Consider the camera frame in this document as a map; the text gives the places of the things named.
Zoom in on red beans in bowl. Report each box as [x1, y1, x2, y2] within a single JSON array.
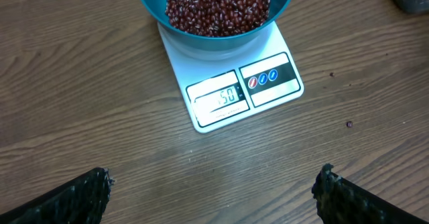
[[165, 0, 271, 38]]

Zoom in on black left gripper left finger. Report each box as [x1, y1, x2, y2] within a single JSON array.
[[1, 167, 114, 224]]

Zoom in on blue plastic bowl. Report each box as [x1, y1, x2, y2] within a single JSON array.
[[141, 0, 291, 50]]

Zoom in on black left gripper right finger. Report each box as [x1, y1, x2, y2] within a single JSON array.
[[311, 164, 426, 224]]

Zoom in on white digital kitchen scale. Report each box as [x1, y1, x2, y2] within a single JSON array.
[[158, 23, 304, 133]]

